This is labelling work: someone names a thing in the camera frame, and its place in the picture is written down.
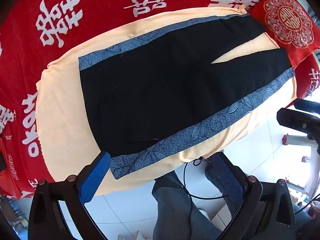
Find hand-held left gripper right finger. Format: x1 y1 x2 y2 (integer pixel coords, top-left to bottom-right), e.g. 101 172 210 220
212 152 297 240

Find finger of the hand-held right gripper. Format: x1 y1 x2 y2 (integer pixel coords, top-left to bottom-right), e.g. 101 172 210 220
294 99 320 117
276 107 320 142

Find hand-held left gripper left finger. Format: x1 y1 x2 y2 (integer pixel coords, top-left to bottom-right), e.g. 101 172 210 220
28 151 112 240

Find black pants with blue stripes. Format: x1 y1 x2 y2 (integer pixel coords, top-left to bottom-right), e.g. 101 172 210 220
78 14 295 180

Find white bar with red ends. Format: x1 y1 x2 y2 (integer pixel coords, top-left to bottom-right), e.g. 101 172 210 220
282 134 313 147

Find cream cloth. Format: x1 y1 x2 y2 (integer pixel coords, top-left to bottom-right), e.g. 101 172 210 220
36 5 298 196

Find red cushion with gold print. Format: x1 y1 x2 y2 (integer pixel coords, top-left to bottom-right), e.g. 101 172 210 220
249 0 320 68

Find red printed blanket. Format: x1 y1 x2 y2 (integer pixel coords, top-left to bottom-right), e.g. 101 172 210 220
0 0 320 200

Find black cable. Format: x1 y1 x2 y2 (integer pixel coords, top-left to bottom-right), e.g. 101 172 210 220
182 156 230 240

